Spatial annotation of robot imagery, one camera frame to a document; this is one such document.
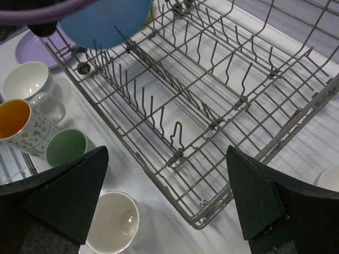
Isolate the cream white mug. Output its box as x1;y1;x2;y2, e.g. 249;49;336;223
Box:
86;192;140;253

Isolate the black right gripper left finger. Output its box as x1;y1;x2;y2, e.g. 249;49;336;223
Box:
1;146;109;253

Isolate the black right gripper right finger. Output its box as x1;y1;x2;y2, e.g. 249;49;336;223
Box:
226;146;338;253

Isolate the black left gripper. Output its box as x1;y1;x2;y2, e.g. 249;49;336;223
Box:
27;20;58;37

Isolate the grey wire dish rack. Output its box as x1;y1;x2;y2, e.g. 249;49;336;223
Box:
42;1;338;230

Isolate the white bowl right near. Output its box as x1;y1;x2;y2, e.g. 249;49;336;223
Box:
314;165;339;192

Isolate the green cup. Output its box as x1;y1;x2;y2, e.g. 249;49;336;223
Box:
45;129;96;167

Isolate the lilac plastic plate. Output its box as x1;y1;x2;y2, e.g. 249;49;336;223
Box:
15;31;72;70

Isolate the white bowl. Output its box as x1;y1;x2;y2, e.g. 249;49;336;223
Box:
314;165;339;192
1;61;55;101

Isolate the floral mug orange inside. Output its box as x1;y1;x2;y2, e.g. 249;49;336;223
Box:
1;92;66;157

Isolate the blue plastic plate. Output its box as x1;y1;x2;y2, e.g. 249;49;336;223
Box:
59;0;153;49

